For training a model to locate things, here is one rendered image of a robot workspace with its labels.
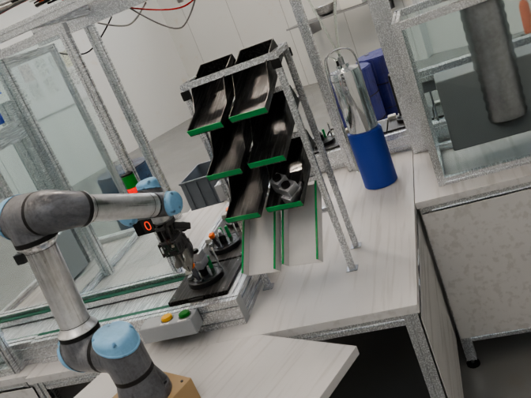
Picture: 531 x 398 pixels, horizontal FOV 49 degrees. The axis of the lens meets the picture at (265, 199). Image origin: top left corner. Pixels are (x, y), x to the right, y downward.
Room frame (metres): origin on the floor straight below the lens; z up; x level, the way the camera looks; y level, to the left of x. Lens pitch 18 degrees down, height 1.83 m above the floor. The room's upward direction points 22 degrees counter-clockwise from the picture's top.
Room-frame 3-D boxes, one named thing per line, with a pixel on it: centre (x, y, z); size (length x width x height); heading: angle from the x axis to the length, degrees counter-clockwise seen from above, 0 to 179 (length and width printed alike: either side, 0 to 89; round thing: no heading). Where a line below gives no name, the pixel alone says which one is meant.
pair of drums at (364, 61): (6.09, -1.49, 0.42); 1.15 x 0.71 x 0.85; 137
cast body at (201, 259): (2.00, 0.31, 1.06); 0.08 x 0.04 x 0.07; 159
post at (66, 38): (2.19, 0.44, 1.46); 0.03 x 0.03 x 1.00; 70
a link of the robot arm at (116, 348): (1.43, 0.52, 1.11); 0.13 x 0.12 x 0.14; 55
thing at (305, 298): (2.40, 0.16, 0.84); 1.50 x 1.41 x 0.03; 70
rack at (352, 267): (1.98, -0.07, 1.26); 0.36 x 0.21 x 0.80; 70
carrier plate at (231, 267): (1.99, 0.31, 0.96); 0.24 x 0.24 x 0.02; 70
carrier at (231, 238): (2.23, 0.22, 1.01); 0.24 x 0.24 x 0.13; 70
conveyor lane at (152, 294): (2.12, 0.59, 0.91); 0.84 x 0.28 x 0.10; 70
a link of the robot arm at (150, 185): (1.89, 0.35, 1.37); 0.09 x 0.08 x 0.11; 145
